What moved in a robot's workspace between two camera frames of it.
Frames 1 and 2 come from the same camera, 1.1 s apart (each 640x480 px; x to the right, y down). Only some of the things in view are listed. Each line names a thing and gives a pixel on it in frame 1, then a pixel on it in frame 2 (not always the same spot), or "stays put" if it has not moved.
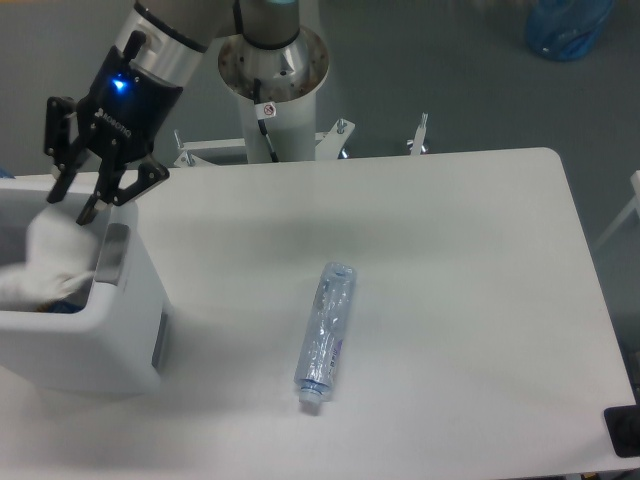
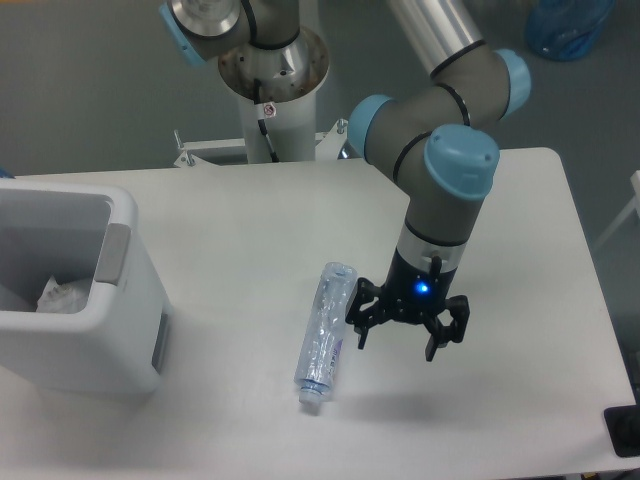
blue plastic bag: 564,29 stays put
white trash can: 120,343 stays put
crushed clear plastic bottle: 318,359 stays put
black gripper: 122,112 to 415,291
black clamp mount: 623,426 stays put
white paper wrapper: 60,256 to 70,298
